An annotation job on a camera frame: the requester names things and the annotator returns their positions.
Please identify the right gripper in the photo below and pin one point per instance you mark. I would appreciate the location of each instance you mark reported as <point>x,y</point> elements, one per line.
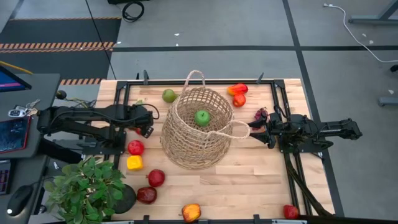
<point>276,129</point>

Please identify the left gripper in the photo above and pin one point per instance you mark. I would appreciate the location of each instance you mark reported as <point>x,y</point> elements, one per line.
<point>140,116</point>

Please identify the small red fruit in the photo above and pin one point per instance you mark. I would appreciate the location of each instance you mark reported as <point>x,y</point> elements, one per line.
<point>138,131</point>

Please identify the crimson red apple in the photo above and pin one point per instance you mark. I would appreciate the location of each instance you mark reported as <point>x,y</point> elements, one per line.
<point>136,147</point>

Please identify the olive green pear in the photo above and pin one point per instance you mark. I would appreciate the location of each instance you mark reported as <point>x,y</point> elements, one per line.
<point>168,96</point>

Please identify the bright orange-red apple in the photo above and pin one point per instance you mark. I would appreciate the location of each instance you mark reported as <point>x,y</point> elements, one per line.
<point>239,100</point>

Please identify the yellow bell pepper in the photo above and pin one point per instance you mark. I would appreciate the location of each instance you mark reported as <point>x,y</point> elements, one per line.
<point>134,162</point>

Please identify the red orange mango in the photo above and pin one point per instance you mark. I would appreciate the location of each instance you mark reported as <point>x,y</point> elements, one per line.
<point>237,89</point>

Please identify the bright green apple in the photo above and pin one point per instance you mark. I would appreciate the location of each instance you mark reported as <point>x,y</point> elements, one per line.
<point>202,118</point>

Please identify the red pomegranate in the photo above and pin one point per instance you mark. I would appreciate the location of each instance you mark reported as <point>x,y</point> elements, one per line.
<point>156,178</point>

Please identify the small red apple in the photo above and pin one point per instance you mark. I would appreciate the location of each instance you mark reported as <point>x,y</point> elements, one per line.
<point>290,212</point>

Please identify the red and yellow apple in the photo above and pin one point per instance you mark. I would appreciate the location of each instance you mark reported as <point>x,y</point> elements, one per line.
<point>191,212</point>

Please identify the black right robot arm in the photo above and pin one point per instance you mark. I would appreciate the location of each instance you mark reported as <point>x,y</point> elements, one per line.
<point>335,129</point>

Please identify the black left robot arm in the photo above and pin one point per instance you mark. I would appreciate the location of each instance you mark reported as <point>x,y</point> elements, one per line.
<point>77,113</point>

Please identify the purple grape bunch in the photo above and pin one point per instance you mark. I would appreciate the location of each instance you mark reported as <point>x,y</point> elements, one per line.
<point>258,115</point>

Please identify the black table clamp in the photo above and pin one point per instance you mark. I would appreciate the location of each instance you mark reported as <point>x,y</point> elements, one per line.
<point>257,219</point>
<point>260,79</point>
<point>145,77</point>
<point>146,219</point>

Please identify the dark maroon apple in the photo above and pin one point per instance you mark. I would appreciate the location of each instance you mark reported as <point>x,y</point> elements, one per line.
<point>146,195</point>

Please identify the black round knob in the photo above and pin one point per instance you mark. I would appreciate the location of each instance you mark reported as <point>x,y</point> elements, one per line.
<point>61,94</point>

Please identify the black plant pot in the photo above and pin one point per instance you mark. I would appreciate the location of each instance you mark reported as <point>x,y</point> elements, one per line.
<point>127,199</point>

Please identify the green leafy plant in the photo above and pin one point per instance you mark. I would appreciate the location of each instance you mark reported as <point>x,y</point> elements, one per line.
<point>87,186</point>

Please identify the grey desk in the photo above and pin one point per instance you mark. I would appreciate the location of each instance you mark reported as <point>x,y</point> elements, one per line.
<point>43,93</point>

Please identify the hazard striped black floor mat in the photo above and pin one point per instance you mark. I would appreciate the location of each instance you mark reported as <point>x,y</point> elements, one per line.
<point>62,31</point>

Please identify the black equipment base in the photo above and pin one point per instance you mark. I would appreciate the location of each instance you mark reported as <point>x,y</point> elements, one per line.
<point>124,1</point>

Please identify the key bunch with fob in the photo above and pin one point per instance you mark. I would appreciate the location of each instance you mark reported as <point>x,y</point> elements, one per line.
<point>15,113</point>

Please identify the red-cased tablet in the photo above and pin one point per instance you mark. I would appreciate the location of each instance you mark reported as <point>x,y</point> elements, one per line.
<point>14,133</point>

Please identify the grey metal foot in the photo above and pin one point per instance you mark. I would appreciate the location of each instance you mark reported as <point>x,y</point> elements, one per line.
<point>388,101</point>

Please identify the computer monitor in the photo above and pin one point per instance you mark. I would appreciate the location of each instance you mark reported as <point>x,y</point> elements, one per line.
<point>9,82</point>

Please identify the black computer mouse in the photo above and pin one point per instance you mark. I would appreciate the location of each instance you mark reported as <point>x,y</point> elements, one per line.
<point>19,199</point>

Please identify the black caster wheel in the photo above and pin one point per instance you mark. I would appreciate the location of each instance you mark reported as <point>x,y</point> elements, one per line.
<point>395,68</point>

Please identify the black keyboard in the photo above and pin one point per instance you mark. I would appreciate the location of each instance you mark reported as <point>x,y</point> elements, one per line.
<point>4,177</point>

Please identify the grey desk leg frame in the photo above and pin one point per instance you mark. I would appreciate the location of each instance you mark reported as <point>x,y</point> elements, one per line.
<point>367,20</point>

